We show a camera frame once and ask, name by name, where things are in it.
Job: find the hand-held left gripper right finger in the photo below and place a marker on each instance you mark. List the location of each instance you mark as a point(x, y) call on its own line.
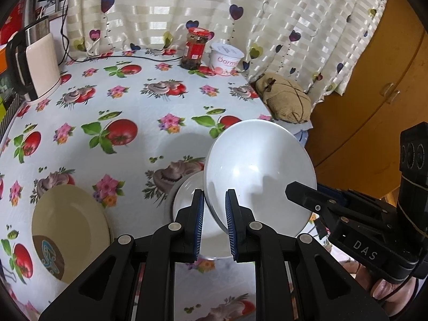
point(231, 227)

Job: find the white electric kettle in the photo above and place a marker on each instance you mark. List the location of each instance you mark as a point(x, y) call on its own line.
point(40, 63)

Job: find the white plate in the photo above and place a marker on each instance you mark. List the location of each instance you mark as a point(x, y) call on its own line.
point(187, 197)

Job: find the vegetable printed tablecloth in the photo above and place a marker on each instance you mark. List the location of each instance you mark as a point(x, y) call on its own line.
point(133, 160)

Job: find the person's right hand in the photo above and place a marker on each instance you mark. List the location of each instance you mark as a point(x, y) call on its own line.
point(384, 291)

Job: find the burlap wrapped bundle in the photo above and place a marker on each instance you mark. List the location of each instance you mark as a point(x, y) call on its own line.
point(284, 97)

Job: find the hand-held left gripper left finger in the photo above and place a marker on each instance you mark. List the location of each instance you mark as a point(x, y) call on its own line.
point(198, 227)

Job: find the white plastic tub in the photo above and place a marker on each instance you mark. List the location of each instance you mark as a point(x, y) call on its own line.
point(227, 58)

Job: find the wooden cabinet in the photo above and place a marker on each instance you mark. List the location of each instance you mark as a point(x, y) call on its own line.
point(367, 73)

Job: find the white bowl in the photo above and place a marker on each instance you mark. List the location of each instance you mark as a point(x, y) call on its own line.
point(260, 160)

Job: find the red-lidded sauce jar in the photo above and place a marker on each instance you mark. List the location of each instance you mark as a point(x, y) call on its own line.
point(195, 48)

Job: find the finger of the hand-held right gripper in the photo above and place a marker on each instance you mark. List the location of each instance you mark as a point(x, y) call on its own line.
point(314, 199)
point(331, 192)

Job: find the cream heart printed curtain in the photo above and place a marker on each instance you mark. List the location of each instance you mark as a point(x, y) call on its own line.
point(200, 3)

